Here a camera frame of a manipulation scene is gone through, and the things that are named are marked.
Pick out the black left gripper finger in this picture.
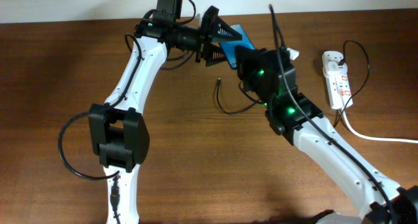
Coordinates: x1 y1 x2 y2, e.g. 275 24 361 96
214 17 242 42
205 43 227 67

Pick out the blue Galaxy smartphone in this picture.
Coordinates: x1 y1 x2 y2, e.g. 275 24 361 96
217 24 257 71

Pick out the black USB charging cable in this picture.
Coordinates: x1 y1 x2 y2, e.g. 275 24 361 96
215 40 371 129

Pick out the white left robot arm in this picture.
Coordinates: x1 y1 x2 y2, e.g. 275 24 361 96
88 6 242 223

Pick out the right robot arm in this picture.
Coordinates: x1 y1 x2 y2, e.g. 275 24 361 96
235 46 417 223

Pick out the white charger plug adapter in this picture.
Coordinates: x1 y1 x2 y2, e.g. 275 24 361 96
323 60 347 78

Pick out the white power strip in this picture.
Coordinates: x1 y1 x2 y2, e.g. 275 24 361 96
322 51 353 110

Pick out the white power strip cord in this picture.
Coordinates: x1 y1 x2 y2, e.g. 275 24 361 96
339 93 418 144

